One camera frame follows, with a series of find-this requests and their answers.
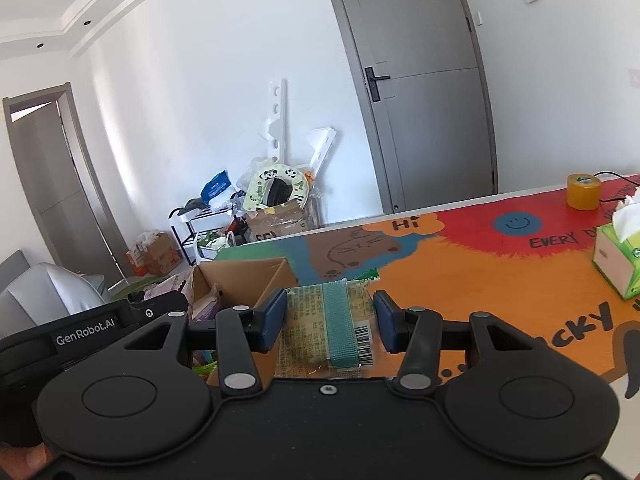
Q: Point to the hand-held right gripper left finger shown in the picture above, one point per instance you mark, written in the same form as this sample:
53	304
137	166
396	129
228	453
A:
272	320

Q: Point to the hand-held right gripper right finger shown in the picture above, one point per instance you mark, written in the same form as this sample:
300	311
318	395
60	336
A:
386	322

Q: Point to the clear packet with teal stripe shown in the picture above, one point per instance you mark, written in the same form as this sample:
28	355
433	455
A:
340	330

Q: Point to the brown cardboard box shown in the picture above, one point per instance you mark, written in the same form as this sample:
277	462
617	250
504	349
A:
250	275

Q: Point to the person's left hand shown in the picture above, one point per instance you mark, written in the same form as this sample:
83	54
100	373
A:
25	460

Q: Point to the grey sofa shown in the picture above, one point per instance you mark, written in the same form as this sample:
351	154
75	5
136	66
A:
45	295

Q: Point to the white and green bag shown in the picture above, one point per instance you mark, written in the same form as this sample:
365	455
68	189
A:
215	246

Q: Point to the worn cardboard box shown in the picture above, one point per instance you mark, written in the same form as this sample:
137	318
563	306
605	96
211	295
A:
275	226

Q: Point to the printed cardboard box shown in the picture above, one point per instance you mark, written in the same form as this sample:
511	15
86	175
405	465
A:
157	255

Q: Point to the colourful cartoon table mat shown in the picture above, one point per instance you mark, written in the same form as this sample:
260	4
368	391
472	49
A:
500	285

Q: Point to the black shoe rack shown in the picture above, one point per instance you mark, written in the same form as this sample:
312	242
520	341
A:
175	217

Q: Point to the blue bag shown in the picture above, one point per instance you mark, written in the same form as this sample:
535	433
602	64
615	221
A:
217	187

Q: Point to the panda print toilet seat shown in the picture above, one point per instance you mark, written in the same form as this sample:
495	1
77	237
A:
265	176

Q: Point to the grey side door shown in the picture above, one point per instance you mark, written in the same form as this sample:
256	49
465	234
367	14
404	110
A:
55	185

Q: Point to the short white board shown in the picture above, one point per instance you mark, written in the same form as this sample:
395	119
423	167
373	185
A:
320	147

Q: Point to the tall white holed board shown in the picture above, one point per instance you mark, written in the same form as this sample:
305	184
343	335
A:
277	120

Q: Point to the yellow tape roll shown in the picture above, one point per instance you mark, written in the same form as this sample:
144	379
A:
584	192

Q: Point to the green tissue box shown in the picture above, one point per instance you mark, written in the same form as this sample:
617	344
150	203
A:
620	270

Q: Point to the white wall socket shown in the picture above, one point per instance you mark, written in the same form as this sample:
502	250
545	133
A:
635	76

